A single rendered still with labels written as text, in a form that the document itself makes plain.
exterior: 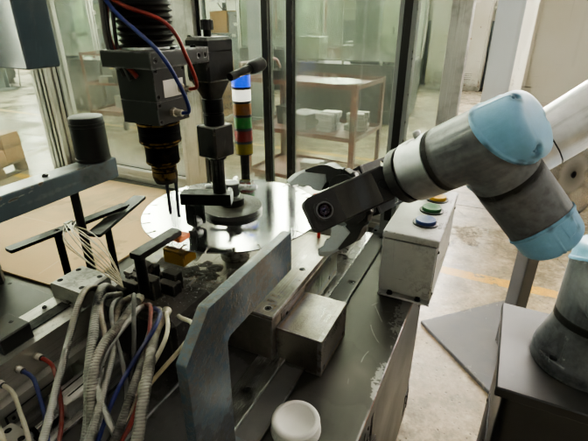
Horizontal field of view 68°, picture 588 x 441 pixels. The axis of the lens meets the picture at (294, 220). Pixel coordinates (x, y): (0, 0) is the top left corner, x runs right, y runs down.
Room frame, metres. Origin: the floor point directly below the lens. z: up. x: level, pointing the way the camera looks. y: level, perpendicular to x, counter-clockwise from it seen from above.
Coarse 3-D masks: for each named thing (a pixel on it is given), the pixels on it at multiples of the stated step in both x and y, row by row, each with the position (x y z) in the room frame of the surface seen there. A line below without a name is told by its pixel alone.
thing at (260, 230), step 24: (240, 192) 0.83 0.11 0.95; (264, 192) 0.83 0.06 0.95; (288, 192) 0.83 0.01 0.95; (144, 216) 0.71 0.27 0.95; (168, 216) 0.71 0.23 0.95; (264, 216) 0.71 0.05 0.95; (288, 216) 0.71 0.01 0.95; (192, 240) 0.62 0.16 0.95; (216, 240) 0.62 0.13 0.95; (240, 240) 0.62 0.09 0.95; (264, 240) 0.62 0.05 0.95
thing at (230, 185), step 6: (228, 180) 0.75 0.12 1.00; (234, 180) 0.75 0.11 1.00; (210, 186) 0.74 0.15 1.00; (228, 186) 0.73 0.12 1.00; (234, 186) 0.73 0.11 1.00; (240, 186) 0.74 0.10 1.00; (246, 186) 0.74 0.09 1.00; (252, 186) 0.74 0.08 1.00; (234, 192) 0.73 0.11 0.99; (234, 198) 0.73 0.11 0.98
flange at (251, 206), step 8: (240, 200) 0.73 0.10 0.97; (248, 200) 0.76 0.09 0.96; (256, 200) 0.76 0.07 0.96; (208, 208) 0.73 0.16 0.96; (216, 208) 0.72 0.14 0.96; (224, 208) 0.72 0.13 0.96; (232, 208) 0.72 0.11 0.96; (240, 208) 0.72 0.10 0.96; (248, 208) 0.72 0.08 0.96; (256, 208) 0.73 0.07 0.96; (208, 216) 0.70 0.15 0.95; (216, 216) 0.69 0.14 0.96; (224, 216) 0.69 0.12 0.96; (232, 216) 0.69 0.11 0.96; (240, 216) 0.69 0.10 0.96; (248, 216) 0.70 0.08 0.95
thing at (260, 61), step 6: (252, 60) 0.69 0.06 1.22; (258, 60) 0.69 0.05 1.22; (264, 60) 0.70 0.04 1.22; (246, 66) 0.67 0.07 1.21; (252, 66) 0.68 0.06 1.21; (258, 66) 0.69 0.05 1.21; (264, 66) 0.70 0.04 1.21; (234, 72) 0.65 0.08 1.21; (240, 72) 0.66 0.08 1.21; (246, 72) 0.67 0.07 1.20; (252, 72) 0.68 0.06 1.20; (258, 72) 0.69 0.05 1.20; (228, 78) 0.65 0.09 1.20; (234, 78) 0.65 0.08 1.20
